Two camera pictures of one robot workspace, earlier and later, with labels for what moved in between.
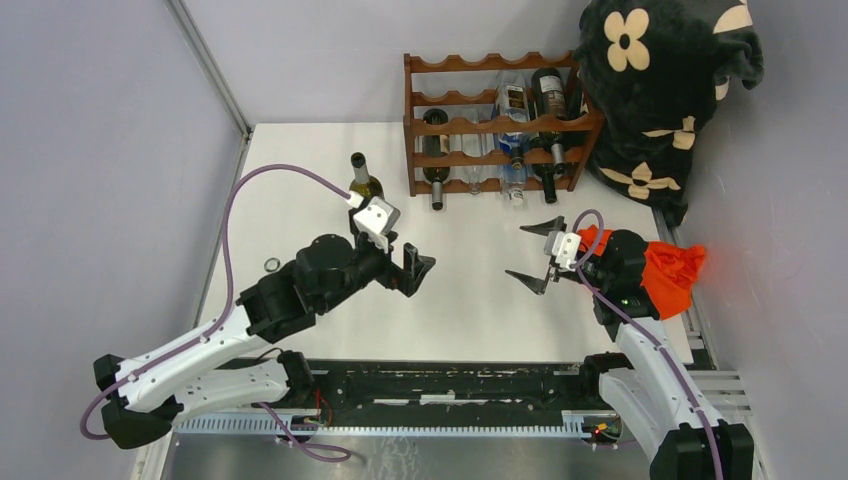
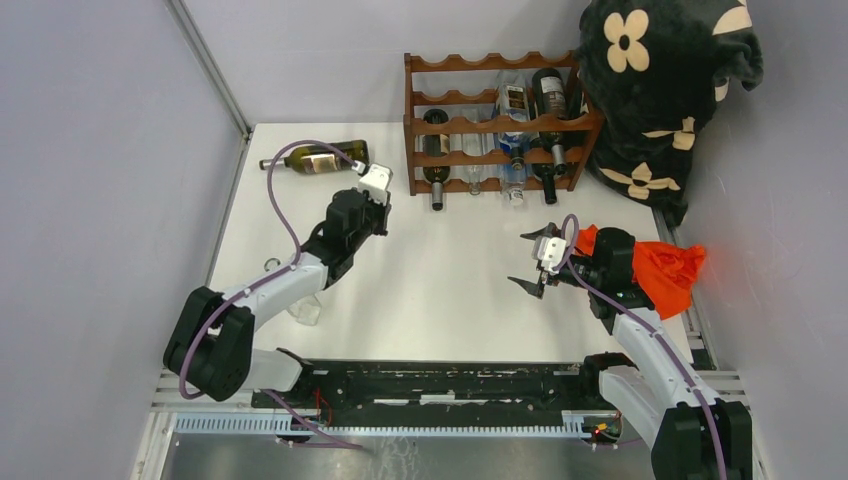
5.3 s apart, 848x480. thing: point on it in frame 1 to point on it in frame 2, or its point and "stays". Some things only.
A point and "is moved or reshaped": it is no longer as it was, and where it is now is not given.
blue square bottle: x=507 y=141 stays
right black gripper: x=539 y=285 stays
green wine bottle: x=549 y=99 stays
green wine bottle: x=363 y=183 is moved or reshaped
